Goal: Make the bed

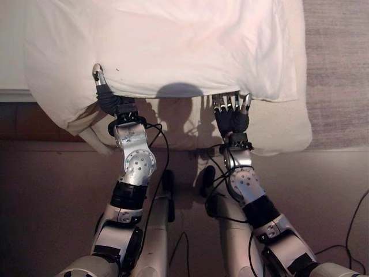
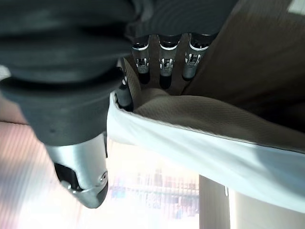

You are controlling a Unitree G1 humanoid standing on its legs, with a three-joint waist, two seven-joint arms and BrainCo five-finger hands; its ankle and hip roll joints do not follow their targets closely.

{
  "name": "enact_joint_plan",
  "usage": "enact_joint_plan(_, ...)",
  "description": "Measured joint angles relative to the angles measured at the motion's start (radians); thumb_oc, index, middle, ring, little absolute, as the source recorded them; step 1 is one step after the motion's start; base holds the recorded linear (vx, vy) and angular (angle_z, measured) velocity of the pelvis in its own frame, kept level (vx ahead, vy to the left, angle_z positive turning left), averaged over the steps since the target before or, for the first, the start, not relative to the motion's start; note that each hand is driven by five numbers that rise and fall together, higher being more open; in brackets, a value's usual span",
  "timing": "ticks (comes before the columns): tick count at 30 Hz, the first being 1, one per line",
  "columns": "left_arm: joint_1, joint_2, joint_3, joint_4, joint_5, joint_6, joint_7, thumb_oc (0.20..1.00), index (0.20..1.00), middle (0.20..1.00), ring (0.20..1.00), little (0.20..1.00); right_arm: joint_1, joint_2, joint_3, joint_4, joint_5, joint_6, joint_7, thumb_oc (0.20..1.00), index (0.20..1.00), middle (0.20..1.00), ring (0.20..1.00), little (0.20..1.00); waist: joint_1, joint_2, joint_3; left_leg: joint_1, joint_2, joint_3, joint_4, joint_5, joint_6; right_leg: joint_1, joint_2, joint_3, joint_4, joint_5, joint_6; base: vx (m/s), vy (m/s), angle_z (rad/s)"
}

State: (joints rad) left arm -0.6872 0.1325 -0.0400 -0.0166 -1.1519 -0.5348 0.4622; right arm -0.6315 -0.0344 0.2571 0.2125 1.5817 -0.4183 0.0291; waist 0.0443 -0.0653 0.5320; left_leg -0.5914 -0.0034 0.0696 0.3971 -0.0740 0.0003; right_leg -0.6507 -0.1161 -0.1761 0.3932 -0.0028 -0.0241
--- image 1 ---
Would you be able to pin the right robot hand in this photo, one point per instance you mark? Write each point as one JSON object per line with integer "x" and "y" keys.
{"x": 232, "y": 119}

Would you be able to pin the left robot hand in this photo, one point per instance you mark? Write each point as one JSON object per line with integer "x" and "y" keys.
{"x": 111, "y": 101}

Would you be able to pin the white bed blanket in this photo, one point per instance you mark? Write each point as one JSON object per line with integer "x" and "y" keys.
{"x": 173, "y": 46}

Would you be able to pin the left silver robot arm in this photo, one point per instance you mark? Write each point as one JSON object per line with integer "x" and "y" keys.
{"x": 135, "y": 167}

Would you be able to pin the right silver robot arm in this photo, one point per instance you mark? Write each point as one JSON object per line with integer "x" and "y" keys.
{"x": 248, "y": 184}

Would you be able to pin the white baseboard trim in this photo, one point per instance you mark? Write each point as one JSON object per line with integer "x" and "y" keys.
{"x": 14, "y": 95}

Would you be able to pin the right silver robot leg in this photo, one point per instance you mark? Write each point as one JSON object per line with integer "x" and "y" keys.
{"x": 225, "y": 231}

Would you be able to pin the silver robot leg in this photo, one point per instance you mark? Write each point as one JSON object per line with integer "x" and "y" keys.
{"x": 157, "y": 231}
{"x": 225, "y": 231}

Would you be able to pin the grey rug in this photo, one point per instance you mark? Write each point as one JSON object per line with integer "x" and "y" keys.
{"x": 337, "y": 72}

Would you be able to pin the left silver robot leg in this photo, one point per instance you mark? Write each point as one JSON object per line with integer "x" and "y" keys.
{"x": 157, "y": 231}

